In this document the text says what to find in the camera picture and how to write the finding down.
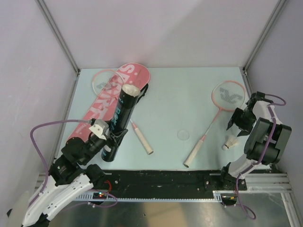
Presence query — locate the black shuttlecock tube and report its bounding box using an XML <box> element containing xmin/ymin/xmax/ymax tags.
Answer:
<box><xmin>106</xmin><ymin>89</ymin><xmax>139</xmax><ymax>162</ymax></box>

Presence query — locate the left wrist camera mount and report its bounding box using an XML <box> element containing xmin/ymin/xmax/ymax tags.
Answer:
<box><xmin>89</xmin><ymin>119</ymin><xmax>109</xmax><ymax>140</ymax></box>

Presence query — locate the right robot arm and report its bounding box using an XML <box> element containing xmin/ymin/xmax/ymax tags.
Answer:
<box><xmin>219</xmin><ymin>92</ymin><xmax>292</xmax><ymax>190</ymax></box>

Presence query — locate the right aluminium frame post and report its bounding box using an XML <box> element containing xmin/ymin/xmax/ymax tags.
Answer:
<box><xmin>242</xmin><ymin>0</ymin><xmax>289</xmax><ymax>75</ymax></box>

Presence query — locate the clear round tube lid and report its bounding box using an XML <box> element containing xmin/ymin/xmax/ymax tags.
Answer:
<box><xmin>177</xmin><ymin>129</ymin><xmax>190</xmax><ymax>141</ymax></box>

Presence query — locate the pink badminton racket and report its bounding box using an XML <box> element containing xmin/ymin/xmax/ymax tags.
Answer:
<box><xmin>183</xmin><ymin>80</ymin><xmax>246</xmax><ymax>168</ymax></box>
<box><xmin>92</xmin><ymin>69</ymin><xmax>153</xmax><ymax>155</ymax></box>

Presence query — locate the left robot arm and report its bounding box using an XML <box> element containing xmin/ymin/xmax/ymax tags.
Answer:
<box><xmin>7</xmin><ymin>130</ymin><xmax>127</xmax><ymax>227</ymax></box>

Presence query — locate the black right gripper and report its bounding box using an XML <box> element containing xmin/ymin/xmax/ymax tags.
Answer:
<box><xmin>227</xmin><ymin>107</ymin><xmax>257</xmax><ymax>137</ymax></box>

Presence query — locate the left aluminium frame post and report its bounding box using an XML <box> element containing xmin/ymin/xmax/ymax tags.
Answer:
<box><xmin>35</xmin><ymin>0</ymin><xmax>80</xmax><ymax>76</ymax></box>

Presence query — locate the pink racket cover bag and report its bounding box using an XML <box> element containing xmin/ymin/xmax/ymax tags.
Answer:
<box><xmin>65</xmin><ymin>62</ymin><xmax>152</xmax><ymax>150</ymax></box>

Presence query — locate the aluminium frame post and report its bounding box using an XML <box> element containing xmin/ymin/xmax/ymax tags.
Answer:
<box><xmin>35</xmin><ymin>0</ymin><xmax>80</xmax><ymax>76</ymax></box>
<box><xmin>242</xmin><ymin>0</ymin><xmax>289</xmax><ymax>75</ymax></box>

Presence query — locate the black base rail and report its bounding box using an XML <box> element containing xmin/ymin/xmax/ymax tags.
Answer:
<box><xmin>96</xmin><ymin>170</ymin><xmax>247</xmax><ymax>200</ymax></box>

